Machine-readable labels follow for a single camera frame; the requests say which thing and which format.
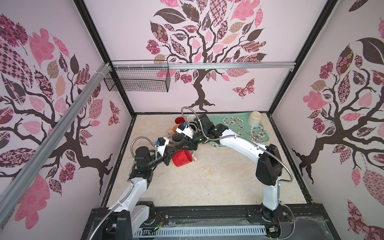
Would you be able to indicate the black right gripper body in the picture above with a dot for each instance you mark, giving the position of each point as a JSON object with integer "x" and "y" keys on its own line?
{"x": 198, "y": 138}

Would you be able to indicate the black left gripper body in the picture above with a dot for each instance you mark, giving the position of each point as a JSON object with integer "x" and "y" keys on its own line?
{"x": 154, "y": 162}

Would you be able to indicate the dark grey mug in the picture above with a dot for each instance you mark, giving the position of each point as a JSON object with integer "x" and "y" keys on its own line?
{"x": 177, "y": 138}

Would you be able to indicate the peach and cream mug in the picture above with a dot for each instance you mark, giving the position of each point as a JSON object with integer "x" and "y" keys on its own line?
{"x": 173, "y": 129}

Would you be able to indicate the pale pink mug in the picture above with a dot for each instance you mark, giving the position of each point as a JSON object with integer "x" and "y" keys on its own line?
{"x": 193, "y": 156}

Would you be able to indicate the white mug red inside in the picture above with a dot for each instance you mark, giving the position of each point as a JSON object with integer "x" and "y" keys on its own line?
{"x": 180, "y": 120}

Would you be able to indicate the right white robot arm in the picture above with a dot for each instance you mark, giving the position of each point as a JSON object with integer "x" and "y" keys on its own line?
{"x": 269, "y": 167}

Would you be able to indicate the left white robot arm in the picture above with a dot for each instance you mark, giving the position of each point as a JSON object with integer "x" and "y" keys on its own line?
{"x": 128, "y": 213}

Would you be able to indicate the mint green floral tray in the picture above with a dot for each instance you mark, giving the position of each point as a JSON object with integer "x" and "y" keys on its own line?
{"x": 241, "y": 125}

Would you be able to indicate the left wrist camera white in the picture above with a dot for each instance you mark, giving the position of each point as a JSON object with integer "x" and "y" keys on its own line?
{"x": 162, "y": 145}

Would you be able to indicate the black wire basket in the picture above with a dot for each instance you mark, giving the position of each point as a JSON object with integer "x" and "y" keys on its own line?
{"x": 139, "y": 76}

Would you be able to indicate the aluminium rail back wall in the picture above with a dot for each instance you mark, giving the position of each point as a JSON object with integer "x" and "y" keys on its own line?
{"x": 203, "y": 66}

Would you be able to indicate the aluminium rail wall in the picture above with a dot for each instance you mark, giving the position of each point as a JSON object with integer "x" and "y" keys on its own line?
{"x": 13, "y": 193}
{"x": 203, "y": 66}

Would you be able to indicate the white slotted cable duct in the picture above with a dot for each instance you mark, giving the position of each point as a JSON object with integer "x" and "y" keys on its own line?
{"x": 217, "y": 231}

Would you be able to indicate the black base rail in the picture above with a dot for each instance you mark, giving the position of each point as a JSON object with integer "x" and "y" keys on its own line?
{"x": 291, "y": 222}

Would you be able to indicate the aluminium rail left wall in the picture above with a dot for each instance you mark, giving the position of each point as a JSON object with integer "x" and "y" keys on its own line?
{"x": 13, "y": 193}

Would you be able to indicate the black corner frame post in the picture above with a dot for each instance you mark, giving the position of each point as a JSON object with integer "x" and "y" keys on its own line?
{"x": 87, "y": 19}

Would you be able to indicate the black right corner post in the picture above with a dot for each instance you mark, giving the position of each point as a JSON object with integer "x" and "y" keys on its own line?
{"x": 320, "y": 23}

